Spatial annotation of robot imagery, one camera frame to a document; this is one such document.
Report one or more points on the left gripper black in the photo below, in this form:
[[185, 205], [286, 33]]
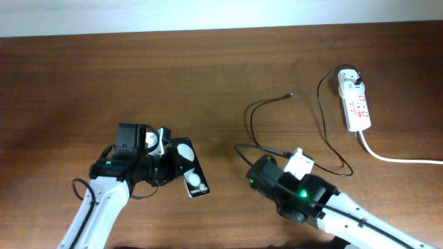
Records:
[[173, 169]]

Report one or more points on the black smartphone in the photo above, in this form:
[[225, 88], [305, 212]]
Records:
[[187, 165]]

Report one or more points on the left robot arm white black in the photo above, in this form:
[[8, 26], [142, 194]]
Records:
[[139, 155]]

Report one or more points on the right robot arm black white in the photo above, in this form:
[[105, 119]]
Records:
[[313, 200]]

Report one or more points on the white power strip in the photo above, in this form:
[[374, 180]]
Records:
[[352, 92]]

